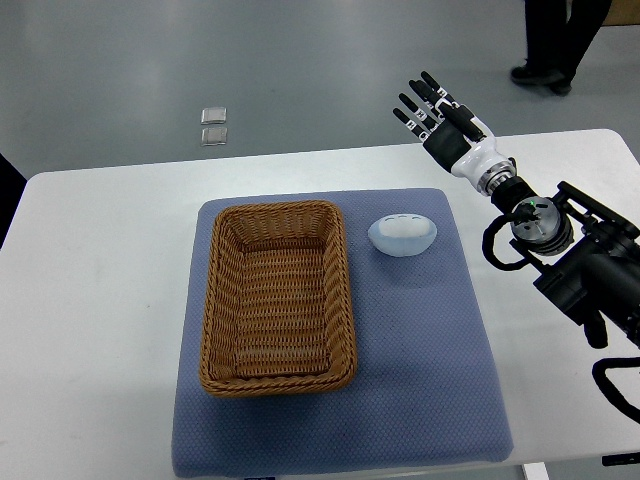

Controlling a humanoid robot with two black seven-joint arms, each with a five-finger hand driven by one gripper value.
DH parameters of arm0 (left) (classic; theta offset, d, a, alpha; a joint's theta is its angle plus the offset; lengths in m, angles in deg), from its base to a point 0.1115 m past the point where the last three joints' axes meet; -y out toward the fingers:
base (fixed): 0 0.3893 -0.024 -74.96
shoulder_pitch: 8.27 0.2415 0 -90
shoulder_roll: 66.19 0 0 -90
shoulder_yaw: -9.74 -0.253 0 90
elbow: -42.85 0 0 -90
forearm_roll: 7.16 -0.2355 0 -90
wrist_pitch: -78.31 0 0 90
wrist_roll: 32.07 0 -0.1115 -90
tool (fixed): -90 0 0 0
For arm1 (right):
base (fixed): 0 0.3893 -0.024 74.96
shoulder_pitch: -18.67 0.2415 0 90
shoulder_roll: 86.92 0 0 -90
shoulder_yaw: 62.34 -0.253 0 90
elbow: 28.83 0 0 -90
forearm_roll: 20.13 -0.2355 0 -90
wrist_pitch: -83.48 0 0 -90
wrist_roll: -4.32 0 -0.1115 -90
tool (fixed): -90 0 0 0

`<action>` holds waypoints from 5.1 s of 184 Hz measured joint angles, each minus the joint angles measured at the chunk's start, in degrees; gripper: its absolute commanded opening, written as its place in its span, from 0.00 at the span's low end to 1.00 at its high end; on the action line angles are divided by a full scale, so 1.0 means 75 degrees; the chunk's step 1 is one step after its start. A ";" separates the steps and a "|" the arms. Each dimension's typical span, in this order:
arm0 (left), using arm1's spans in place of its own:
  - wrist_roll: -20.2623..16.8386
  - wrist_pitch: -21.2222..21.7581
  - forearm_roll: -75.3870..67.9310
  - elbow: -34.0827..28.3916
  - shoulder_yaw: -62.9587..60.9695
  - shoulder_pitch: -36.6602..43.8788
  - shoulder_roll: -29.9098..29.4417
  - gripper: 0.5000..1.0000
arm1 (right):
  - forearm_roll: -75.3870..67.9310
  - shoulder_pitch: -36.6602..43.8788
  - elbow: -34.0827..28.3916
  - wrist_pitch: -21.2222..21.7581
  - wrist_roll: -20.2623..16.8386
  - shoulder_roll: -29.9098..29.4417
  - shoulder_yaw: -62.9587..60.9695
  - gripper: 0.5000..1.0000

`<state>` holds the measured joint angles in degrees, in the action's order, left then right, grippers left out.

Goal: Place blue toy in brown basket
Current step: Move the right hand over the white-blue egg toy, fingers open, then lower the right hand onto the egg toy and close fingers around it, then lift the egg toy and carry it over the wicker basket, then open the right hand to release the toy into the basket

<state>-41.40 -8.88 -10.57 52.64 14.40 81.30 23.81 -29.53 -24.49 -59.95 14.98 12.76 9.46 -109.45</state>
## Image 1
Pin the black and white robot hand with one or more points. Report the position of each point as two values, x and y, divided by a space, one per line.
458 141

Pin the blue and white plush toy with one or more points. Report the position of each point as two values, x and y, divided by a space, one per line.
402 235

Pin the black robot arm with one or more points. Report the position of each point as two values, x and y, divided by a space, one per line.
587 255

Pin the brown wicker basket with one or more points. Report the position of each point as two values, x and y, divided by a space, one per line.
278 316

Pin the person in black trousers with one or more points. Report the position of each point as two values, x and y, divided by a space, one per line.
558 35

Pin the upper metal floor plate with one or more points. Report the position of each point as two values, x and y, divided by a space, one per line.
213 115

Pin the metal floor plate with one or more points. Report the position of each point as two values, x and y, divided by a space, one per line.
214 136
213 115

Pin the blue quilted mat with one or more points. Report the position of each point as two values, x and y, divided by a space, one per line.
426 391

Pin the lower metal floor plate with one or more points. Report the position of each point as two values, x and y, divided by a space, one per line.
214 136

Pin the white table leg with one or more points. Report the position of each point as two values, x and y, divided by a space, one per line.
535 471

